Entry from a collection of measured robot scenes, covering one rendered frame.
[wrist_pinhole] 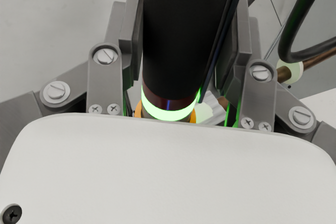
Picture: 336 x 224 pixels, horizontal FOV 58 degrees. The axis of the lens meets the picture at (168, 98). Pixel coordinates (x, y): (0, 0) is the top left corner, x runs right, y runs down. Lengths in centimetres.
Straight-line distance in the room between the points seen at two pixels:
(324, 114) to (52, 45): 200
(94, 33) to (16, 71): 61
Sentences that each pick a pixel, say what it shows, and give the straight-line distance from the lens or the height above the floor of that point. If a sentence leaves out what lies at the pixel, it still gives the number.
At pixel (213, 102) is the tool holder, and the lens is 25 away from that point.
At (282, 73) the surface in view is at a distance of 29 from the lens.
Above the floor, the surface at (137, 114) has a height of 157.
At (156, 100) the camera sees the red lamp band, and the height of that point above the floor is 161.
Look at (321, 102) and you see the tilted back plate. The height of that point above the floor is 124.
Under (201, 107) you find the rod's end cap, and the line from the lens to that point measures 25.
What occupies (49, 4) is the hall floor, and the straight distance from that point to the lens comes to 268.
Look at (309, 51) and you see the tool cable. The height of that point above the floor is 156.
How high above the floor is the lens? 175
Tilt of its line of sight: 59 degrees down
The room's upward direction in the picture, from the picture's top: 9 degrees clockwise
